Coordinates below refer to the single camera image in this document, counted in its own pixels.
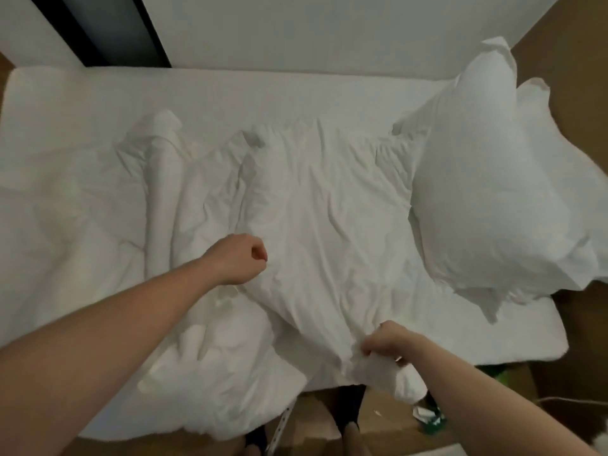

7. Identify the person's right hand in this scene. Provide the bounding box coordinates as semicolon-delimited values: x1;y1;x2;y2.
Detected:
361;321;428;367

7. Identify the person's left hand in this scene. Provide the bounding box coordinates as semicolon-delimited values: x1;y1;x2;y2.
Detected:
202;233;269;286

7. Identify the person's left forearm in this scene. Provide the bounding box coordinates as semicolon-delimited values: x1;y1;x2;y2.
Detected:
0;255;224;456

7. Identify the person's right forearm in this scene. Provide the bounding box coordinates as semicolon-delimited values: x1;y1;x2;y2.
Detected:
404;334;600;456

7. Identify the person's right leg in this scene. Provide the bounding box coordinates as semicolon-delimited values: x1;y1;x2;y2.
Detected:
332;383;367;456

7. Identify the person's leg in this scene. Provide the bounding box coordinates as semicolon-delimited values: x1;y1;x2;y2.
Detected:
244;422;269;456
332;383;367;456

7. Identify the crumpled white duvet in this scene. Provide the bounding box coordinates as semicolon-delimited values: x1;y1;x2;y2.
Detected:
113;109;310;438

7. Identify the white measuring strip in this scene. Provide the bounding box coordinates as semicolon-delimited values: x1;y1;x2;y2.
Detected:
269;399;296;456

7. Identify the person's left leg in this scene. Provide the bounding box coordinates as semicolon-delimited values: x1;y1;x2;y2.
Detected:
244;422;269;456

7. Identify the plump white pillow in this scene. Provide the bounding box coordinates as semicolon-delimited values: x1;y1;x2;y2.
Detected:
392;37;600;324

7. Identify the white sheeted bed mattress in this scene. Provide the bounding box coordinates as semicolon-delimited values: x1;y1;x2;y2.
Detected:
0;66;571;443

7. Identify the dark window panel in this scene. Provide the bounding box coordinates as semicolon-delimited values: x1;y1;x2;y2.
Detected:
28;0;173;68

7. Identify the flat white pillow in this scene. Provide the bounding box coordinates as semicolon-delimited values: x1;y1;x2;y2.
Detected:
515;78;608;284

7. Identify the white cable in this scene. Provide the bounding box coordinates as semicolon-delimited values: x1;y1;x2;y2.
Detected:
534;396;608;410

